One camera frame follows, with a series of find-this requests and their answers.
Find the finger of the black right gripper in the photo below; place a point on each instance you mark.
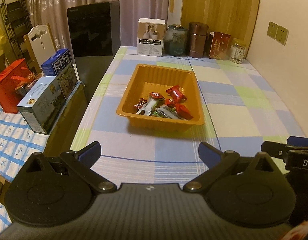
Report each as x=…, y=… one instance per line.
x=275, y=149
x=297, y=141

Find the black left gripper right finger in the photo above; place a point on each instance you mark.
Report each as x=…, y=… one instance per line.
x=219, y=164

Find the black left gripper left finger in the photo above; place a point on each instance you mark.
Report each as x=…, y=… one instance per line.
x=81, y=162

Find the green snack packet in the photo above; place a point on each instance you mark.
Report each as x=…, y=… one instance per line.
x=165, y=113

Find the red square candy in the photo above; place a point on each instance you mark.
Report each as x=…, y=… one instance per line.
x=170, y=102

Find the large red snack bag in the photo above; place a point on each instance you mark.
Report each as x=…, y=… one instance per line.
x=176, y=94

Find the white snack wrapper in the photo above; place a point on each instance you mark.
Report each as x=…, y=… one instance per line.
x=147, y=108

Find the brown red snack packet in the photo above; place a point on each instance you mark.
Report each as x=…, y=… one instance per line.
x=140, y=103

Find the red candy packet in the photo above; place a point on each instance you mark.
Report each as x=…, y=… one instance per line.
x=156, y=96

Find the checkered tablecloth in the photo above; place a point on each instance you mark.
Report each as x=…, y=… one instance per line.
x=240, y=111

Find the light blue milk box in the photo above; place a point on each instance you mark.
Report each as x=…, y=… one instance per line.
x=41, y=105

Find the blue patterned side cloth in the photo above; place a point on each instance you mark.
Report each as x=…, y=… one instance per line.
x=17, y=143

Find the blue milk carton box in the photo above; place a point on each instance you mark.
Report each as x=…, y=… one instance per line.
x=60, y=65

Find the clear plastic snack jar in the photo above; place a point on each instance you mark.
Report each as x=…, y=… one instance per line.
x=237, y=51

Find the red gift box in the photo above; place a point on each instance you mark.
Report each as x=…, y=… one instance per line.
x=12, y=77

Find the orange plastic tray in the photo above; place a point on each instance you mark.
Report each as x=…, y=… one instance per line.
x=149, y=78

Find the red gift bag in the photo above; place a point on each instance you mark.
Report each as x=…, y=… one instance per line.
x=219, y=45

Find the white wooden chair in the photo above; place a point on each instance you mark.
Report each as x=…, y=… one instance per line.
x=40, y=45

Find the brown metal thermos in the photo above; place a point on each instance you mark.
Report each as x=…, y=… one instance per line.
x=197, y=35

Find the green glass jar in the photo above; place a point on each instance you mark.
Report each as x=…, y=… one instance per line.
x=175, y=40

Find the black appliance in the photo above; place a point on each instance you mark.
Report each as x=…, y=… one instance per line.
x=95, y=29

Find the white product box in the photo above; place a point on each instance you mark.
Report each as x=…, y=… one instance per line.
x=150, y=37

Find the yellow wooden panel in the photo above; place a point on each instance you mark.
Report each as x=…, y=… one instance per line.
x=234, y=17

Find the double wall socket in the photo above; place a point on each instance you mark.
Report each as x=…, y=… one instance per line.
x=278, y=33

